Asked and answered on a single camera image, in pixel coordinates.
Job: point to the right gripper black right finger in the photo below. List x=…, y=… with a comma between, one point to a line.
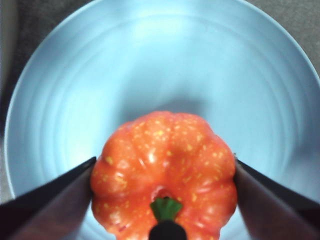
x=275, y=215

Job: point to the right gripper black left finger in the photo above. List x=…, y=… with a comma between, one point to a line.
x=45, y=215

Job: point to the orange pumpkin with green stem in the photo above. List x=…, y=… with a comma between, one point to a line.
x=162, y=175

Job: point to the blue round plate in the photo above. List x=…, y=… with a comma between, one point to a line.
x=160, y=75

